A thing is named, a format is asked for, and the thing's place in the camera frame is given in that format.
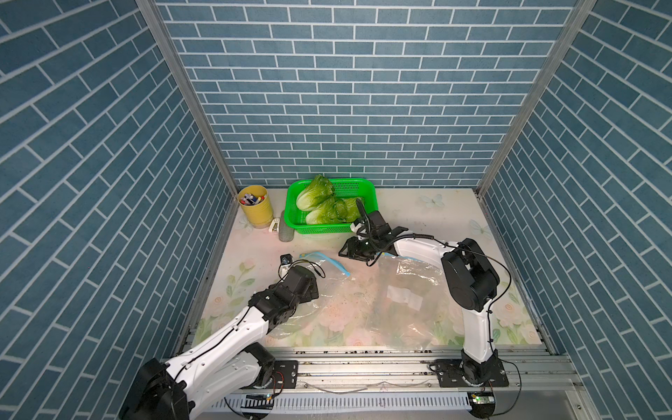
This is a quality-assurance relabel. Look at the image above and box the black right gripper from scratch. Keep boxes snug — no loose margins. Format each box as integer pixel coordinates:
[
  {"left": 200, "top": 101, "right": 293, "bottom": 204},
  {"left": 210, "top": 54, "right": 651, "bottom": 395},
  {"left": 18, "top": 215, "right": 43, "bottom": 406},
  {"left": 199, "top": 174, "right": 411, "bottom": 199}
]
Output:
[{"left": 337, "top": 237, "right": 379, "bottom": 264}]

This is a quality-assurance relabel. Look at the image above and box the chinese cabbage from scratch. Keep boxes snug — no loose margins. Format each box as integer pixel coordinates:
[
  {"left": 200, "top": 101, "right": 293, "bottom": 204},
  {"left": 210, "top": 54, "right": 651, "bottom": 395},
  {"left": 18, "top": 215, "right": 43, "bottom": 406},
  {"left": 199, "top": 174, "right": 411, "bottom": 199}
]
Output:
[
  {"left": 342, "top": 197, "right": 363, "bottom": 223},
  {"left": 306, "top": 197, "right": 345, "bottom": 225},
  {"left": 296, "top": 175, "right": 334, "bottom": 212}
]

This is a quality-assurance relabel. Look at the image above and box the clear zipper bag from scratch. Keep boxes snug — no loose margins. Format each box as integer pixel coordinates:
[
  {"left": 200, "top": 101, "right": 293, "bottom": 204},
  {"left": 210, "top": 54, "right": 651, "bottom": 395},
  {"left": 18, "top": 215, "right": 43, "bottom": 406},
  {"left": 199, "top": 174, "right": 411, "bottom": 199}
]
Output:
[
  {"left": 265, "top": 252, "right": 352, "bottom": 348},
  {"left": 367, "top": 254, "right": 465, "bottom": 350}
]

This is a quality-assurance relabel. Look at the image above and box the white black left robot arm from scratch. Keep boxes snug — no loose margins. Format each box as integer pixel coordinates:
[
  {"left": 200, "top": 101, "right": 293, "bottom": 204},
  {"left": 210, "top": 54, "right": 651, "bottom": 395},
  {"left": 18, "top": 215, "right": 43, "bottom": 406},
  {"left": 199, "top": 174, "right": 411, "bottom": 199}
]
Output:
[{"left": 118, "top": 260, "right": 325, "bottom": 419}]

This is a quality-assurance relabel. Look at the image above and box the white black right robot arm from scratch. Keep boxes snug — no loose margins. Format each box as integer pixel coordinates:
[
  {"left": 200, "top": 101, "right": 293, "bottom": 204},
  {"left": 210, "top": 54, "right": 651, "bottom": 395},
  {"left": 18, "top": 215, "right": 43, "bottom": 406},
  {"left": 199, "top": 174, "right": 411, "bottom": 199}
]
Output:
[{"left": 339, "top": 211, "right": 500, "bottom": 386}]

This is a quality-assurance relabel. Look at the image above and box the grey fabric roll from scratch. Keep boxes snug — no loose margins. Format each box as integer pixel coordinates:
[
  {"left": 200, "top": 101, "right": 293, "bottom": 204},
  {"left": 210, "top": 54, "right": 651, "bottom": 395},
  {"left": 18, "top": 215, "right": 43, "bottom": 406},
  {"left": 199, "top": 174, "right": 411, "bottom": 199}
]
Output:
[{"left": 278, "top": 212, "right": 295, "bottom": 243}]

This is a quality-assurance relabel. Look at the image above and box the white clip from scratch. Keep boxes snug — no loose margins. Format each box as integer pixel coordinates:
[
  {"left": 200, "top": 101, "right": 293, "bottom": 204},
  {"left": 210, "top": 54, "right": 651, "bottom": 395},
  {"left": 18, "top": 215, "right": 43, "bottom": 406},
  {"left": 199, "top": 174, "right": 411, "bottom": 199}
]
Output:
[{"left": 269, "top": 218, "right": 280, "bottom": 233}]

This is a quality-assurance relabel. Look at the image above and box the green plastic basket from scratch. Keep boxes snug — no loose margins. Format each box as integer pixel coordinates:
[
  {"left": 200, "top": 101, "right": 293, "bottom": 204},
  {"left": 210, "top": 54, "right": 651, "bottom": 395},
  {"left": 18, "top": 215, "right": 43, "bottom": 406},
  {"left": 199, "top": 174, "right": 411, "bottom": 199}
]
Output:
[{"left": 283, "top": 175, "right": 378, "bottom": 235}]

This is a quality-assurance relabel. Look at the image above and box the yellow pen cup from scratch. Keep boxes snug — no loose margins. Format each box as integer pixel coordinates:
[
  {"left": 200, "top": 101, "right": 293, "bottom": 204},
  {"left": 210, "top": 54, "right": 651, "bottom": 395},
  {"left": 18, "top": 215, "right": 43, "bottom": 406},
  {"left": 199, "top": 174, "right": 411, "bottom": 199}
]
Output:
[{"left": 237, "top": 185, "right": 274, "bottom": 229}]

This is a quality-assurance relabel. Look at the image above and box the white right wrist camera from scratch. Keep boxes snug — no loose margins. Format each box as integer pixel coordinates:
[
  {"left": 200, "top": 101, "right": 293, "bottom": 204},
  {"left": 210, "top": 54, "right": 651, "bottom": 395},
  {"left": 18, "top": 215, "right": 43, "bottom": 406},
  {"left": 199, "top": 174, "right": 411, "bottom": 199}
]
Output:
[{"left": 350, "top": 220, "right": 368, "bottom": 236}]

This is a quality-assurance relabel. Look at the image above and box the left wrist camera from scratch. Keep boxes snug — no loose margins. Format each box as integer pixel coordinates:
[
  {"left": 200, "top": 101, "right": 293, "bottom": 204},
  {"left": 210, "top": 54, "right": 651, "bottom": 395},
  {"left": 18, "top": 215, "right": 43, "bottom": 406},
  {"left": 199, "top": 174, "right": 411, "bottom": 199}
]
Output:
[{"left": 280, "top": 254, "right": 293, "bottom": 267}]

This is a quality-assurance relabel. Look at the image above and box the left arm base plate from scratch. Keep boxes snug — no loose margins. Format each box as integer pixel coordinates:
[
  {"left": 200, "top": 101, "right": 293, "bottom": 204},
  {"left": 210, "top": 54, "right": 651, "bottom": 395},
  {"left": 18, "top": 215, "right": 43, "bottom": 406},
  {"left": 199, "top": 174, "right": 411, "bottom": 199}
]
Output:
[{"left": 243, "top": 360, "right": 299, "bottom": 392}]

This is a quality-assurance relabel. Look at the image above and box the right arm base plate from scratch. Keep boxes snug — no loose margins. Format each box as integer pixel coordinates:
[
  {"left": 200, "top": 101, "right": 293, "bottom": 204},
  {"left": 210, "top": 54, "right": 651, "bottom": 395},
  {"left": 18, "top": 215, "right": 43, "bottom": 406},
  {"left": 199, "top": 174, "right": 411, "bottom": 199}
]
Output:
[{"left": 428, "top": 358, "right": 509, "bottom": 389}]

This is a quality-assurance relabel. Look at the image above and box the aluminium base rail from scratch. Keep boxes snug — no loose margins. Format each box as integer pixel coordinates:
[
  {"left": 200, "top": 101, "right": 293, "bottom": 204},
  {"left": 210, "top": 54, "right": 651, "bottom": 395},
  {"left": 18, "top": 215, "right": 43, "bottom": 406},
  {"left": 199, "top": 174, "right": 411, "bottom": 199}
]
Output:
[{"left": 138, "top": 345, "right": 600, "bottom": 420}]

